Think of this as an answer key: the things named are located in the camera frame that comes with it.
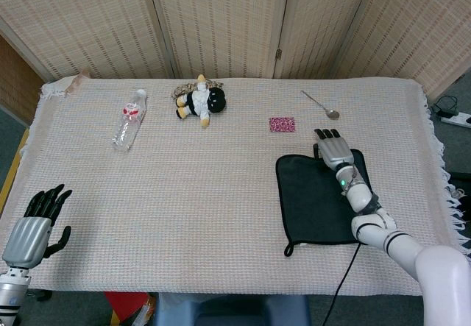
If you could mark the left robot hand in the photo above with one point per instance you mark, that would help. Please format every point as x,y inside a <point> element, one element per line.
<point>27,237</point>

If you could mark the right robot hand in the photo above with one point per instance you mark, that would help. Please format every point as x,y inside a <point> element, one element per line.
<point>336,151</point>

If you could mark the metal spoon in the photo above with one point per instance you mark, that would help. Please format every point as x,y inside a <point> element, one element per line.
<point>333,114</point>

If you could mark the blue chair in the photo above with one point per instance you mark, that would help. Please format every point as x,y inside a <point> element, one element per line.
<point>235,309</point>

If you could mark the black and yellow cloth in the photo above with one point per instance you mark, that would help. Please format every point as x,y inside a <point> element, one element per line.
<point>305,193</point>

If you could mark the clear plastic water bottle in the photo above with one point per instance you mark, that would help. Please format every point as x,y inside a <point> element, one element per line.
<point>129,120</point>

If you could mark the woven folding screen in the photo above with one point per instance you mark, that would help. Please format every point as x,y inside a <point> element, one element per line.
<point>221,20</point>

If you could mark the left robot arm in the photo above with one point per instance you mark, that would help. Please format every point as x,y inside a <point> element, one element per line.
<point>11,296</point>

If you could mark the brown wooden cabinet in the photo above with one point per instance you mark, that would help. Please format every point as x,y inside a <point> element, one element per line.
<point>16,79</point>

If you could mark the black and white plush doll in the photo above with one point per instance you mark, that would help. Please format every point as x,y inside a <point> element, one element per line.
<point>200,101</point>

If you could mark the beige waffle tablecloth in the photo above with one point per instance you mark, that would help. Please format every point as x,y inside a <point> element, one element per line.
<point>191,201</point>

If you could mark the red bag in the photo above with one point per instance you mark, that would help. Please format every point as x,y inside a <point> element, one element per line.
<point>127,304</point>

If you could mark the white power strip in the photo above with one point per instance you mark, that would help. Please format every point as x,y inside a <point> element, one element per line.
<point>456,120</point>

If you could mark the brass screen hinge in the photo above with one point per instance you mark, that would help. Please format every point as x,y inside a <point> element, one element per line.
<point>278,54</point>

